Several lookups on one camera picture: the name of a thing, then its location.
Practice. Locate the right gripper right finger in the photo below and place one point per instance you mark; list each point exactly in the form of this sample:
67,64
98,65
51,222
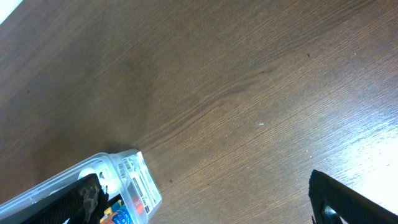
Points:
333,202

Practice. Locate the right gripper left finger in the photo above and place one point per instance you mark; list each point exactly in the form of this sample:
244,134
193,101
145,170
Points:
83,201

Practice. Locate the white squeeze bottle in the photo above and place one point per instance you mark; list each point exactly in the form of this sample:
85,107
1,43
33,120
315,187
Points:
106,180

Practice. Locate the clear plastic container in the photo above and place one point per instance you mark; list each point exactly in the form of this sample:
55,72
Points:
113,162

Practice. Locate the white green medicine box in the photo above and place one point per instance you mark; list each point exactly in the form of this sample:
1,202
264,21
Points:
140,175

